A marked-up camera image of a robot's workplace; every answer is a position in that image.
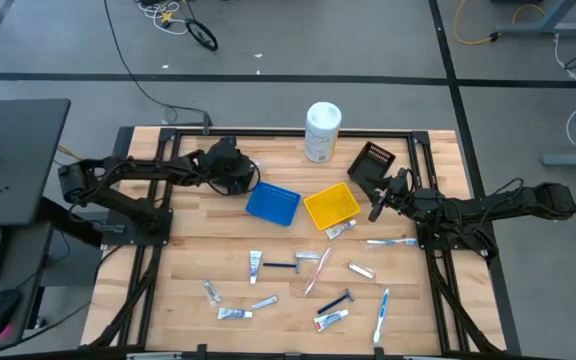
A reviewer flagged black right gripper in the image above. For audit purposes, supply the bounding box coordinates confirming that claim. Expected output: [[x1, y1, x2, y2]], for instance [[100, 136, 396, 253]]
[[365, 168, 422, 224]]

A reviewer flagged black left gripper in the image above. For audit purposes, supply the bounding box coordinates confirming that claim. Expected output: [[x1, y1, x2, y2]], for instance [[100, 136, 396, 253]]
[[195, 135, 258, 195]]

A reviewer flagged white purple toothpaste tube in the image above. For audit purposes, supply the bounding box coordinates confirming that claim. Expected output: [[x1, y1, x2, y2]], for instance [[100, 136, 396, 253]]
[[248, 250, 264, 285]]

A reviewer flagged red toothbrush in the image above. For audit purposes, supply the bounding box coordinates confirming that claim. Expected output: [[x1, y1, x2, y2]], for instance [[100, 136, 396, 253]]
[[303, 246, 335, 297]]

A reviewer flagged blue disposable razor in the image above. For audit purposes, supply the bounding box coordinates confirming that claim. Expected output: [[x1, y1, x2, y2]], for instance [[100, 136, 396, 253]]
[[316, 288, 356, 316], [262, 259, 302, 274]]

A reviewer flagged blue white toothbrush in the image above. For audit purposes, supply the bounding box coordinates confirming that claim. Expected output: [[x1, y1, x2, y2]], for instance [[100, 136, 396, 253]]
[[372, 287, 391, 347]]

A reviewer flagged blue slotted plastic basket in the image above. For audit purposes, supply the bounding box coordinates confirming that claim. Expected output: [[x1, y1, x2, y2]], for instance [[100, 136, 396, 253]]
[[245, 180, 302, 227]]

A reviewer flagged yellow slotted plastic basket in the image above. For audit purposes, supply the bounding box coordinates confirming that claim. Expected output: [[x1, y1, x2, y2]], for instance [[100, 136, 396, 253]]
[[303, 182, 362, 231]]

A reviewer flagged wrapped light blue toothbrush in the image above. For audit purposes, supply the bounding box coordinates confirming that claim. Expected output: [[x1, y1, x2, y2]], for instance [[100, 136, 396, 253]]
[[365, 237, 419, 248]]

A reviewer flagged small white toothpaste tube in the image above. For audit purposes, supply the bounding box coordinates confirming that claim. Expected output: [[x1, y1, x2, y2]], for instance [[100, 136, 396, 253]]
[[325, 219, 358, 241]]

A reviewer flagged white wipes canister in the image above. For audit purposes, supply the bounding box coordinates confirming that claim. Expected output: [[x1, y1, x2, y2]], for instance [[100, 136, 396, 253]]
[[303, 101, 343, 164]]

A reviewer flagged white red toothpaste tube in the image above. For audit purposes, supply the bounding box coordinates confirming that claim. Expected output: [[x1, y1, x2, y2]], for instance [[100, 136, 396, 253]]
[[312, 308, 350, 333]]

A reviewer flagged white blue toothpaste tube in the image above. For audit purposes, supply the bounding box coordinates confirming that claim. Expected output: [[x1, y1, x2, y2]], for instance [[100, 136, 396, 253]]
[[217, 307, 254, 321]]

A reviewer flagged grey desk foot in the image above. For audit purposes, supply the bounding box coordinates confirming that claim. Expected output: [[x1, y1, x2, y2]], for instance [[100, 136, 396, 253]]
[[541, 151, 576, 168]]

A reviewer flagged black desk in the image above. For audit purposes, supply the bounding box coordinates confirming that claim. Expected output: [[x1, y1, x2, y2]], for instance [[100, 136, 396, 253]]
[[0, 98, 72, 229]]

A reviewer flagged dark grey desk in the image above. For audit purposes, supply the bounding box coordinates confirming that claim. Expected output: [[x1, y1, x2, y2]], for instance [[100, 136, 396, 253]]
[[0, 222, 55, 351]]

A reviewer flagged grey desk leg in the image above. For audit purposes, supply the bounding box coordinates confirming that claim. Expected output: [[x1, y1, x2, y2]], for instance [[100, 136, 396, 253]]
[[494, 0, 576, 39]]

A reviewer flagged black metal table frame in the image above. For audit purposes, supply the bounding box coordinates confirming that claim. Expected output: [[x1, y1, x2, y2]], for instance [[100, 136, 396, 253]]
[[80, 125, 510, 360]]

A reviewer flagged long black floor cable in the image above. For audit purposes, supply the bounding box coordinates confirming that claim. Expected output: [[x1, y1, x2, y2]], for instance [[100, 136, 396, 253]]
[[102, 0, 214, 136]]

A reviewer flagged black cable loop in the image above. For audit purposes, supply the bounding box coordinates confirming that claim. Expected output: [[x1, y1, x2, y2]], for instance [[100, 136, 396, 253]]
[[184, 18, 220, 53]]

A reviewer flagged white cable bundle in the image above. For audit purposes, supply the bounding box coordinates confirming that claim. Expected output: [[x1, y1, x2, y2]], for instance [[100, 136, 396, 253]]
[[136, 0, 190, 37]]

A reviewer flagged yellow floor cable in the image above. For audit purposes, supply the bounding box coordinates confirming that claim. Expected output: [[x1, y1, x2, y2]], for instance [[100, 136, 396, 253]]
[[453, 0, 547, 47]]

